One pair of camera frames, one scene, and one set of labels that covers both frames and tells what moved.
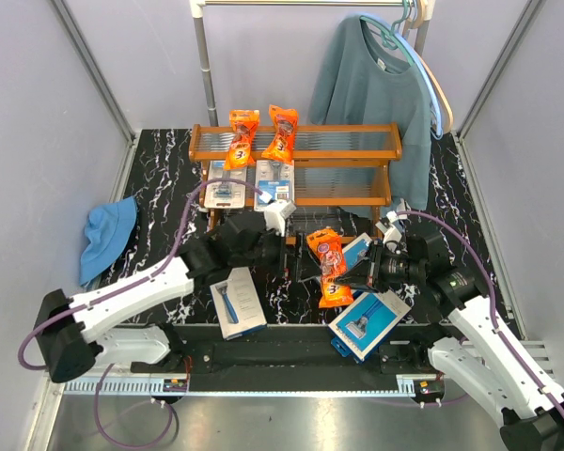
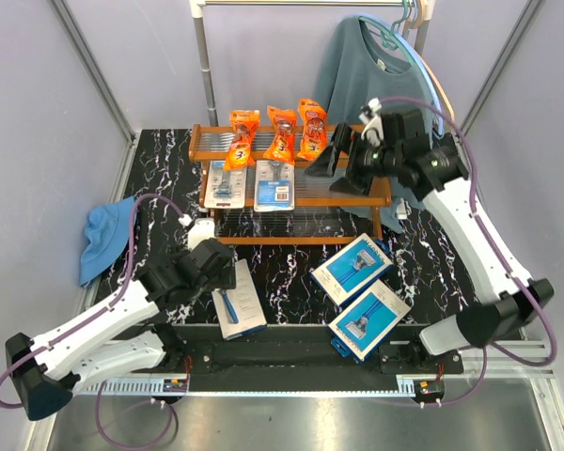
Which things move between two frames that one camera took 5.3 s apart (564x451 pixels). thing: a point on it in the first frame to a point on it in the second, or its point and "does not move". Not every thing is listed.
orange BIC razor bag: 281,147 does not move
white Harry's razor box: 238,303 does not move
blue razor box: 364,328 does not move
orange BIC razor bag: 336,290 to 313,142
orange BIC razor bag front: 242,126 does not move
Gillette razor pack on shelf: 225,194 does not move
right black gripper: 358,276 to 340,140
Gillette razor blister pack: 276,178 does not move
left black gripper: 282,257 to 227,278
